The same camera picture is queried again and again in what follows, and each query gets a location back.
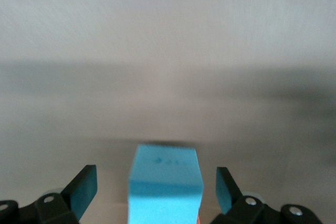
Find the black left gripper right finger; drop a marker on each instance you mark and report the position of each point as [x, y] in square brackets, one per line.
[249, 213]

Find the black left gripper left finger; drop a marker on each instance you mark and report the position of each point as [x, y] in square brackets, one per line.
[52, 211]

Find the orange foam cube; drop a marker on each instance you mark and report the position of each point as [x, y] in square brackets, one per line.
[199, 220]

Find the light blue foam cube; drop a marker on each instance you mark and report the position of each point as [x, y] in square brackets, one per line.
[165, 182]

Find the brown table cover sheet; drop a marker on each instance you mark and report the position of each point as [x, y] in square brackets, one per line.
[168, 51]

